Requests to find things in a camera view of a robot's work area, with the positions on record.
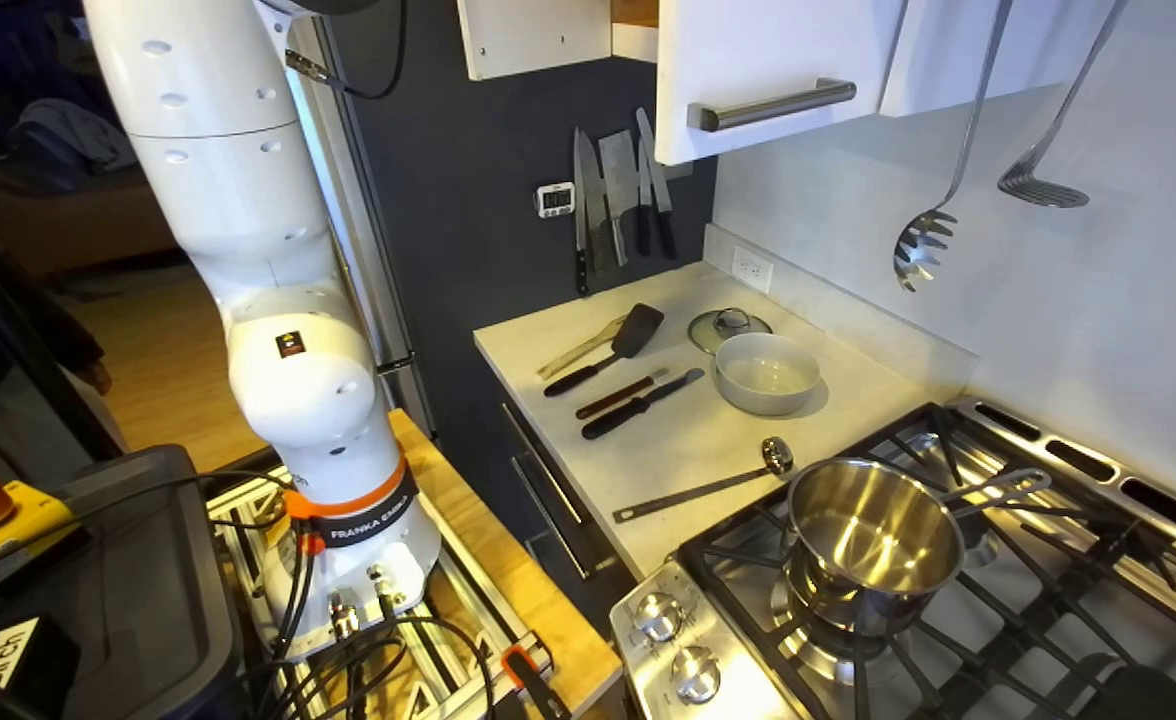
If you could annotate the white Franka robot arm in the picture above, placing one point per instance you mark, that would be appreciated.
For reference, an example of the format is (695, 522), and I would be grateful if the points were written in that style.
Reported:
(282, 385)

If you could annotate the dark base cabinet drawers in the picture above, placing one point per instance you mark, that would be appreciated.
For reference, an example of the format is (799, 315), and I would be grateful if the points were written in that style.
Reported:
(549, 522)

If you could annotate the small black knife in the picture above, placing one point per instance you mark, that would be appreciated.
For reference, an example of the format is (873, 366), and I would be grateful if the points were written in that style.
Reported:
(617, 393)

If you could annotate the black spatula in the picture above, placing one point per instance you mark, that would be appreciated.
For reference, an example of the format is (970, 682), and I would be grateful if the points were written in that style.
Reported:
(637, 328)

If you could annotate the long black knife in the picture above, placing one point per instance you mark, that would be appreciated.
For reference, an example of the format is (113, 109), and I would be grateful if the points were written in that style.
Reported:
(635, 409)

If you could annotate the round glass lid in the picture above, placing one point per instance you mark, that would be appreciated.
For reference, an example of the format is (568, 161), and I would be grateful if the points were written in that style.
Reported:
(724, 327)

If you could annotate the white digital timer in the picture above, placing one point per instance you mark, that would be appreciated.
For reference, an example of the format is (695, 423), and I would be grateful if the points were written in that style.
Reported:
(553, 196)

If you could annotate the dark grey refrigerator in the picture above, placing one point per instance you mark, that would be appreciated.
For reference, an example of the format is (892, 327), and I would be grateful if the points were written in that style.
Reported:
(481, 225)

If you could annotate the round grey container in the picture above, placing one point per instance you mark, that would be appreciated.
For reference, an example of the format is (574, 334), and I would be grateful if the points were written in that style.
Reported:
(764, 376)

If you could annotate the wide blade cleaver knife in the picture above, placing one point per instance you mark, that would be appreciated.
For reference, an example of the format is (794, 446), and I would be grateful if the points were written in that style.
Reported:
(615, 187)

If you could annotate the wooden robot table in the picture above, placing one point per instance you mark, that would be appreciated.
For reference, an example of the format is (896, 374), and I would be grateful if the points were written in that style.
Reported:
(495, 532)

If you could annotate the silver stove knob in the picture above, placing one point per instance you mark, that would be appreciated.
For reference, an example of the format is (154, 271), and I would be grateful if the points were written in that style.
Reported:
(696, 678)
(655, 617)

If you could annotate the metal robot mounting plate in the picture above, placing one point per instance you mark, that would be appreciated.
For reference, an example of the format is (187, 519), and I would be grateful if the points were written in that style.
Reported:
(473, 627)

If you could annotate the black orange clamp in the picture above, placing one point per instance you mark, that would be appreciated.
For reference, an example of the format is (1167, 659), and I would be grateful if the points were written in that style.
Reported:
(534, 682)

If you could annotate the stainless steel saucepan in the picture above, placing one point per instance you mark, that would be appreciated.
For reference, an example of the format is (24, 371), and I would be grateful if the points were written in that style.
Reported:
(868, 540)

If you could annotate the steel slotted pasta spoon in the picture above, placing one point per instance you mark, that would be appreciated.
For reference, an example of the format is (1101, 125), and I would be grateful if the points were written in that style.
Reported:
(921, 247)

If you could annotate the hanging dark skimmer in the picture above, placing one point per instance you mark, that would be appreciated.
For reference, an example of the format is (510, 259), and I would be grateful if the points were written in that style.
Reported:
(1043, 190)

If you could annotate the steel gas stove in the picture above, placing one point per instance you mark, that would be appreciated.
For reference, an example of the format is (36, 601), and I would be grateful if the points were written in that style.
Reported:
(1043, 587)

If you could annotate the black controller box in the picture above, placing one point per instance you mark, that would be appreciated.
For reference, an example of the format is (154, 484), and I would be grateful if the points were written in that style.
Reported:
(135, 587)

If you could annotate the brown couch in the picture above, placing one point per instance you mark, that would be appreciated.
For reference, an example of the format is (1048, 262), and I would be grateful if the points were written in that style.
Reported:
(70, 221)

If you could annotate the blue cloth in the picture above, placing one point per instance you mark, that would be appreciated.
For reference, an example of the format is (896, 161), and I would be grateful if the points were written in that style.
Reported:
(70, 135)

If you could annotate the black round pan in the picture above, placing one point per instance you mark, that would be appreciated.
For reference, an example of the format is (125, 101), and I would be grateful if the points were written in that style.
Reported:
(1138, 698)

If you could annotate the black device warning sticker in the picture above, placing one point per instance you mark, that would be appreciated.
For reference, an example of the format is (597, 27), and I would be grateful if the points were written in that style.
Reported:
(10, 665)

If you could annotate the white wooden wall cabinet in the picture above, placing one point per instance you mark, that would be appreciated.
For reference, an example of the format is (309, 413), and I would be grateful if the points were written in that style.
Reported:
(751, 55)

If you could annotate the black stand frame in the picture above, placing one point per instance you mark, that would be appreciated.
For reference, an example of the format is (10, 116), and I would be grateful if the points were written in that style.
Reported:
(12, 347)

